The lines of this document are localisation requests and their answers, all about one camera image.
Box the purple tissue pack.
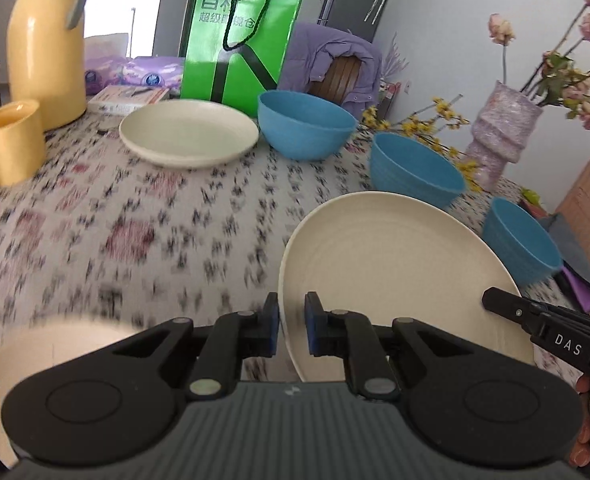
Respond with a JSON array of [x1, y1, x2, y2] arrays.
[[85, 55, 184, 96]]

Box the person right hand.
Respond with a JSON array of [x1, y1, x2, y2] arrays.
[[569, 375, 590, 467]]

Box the cream plate back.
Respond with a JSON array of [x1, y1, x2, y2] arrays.
[[118, 100, 259, 169]]

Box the green shopping bag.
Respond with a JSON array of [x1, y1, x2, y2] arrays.
[[180, 0, 301, 117]]

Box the white book box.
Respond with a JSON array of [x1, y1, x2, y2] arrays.
[[87, 84, 170, 117]]

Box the blue bowl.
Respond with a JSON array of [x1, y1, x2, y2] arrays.
[[369, 132, 466, 210], [481, 197, 563, 286], [257, 90, 358, 162]]

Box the blue bowl right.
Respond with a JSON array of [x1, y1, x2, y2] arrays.
[[481, 197, 563, 286]]

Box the yellow flower sprigs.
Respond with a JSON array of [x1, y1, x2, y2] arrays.
[[360, 93, 482, 193]]

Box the blue bowl left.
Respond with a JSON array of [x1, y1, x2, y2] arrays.
[[257, 90, 358, 162]]

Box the cream plate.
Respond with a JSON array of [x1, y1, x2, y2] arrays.
[[278, 192, 534, 382], [0, 318, 138, 467], [118, 100, 259, 169]]

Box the yellow thermos jug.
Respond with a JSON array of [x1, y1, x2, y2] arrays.
[[7, 0, 87, 130]]

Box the dried pink roses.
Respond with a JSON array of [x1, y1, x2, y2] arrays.
[[514, 0, 590, 131]]

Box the wooden chair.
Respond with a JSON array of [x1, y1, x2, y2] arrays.
[[308, 56, 361, 105]]

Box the folded grey purple cloths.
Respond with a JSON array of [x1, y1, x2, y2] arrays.
[[518, 196, 590, 314]]

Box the purple jacket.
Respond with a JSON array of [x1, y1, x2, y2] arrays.
[[278, 22, 382, 119]]

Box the pink purple vase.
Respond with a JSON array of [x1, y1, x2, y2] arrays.
[[464, 81, 543, 192]]

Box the blue bowl middle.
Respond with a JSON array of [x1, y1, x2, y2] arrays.
[[369, 132, 466, 210]]

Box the yellow mug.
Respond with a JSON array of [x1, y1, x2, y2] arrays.
[[0, 100, 47, 188]]

